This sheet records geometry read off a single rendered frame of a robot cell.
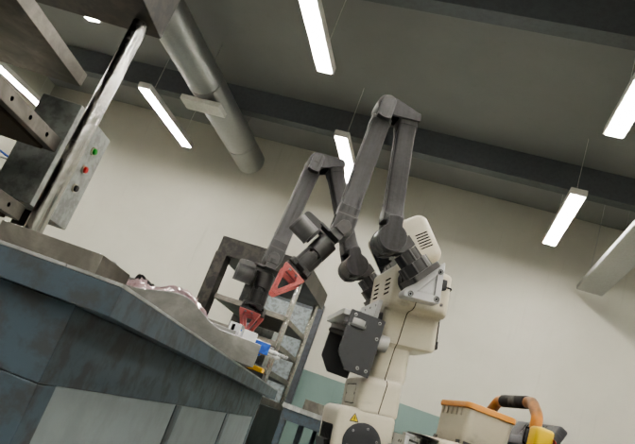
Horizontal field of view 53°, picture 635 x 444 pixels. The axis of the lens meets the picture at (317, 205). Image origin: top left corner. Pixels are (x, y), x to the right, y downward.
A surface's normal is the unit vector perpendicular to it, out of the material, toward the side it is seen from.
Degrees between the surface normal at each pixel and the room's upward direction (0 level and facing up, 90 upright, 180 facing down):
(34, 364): 90
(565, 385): 90
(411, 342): 90
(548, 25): 180
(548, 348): 90
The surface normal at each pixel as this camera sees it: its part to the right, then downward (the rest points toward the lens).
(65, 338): 0.94, 0.31
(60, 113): -0.03, -0.33
